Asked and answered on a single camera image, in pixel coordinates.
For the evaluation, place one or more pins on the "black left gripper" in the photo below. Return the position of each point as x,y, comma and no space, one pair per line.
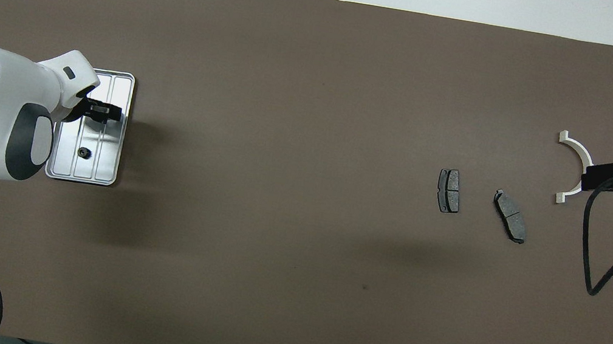
82,107

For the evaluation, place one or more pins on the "silver metal tray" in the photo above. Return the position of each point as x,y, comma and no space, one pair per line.
105,158

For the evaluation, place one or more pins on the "dark grey eared brake pad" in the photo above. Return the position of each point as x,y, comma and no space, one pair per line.
510,215

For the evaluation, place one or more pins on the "dark grey rectangular brake pad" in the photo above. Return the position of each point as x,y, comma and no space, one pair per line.
449,191

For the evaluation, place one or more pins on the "brown table mat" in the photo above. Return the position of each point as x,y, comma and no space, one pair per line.
288,286

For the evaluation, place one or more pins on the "white curved plastic bracket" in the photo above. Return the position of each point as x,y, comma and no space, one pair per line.
575,145

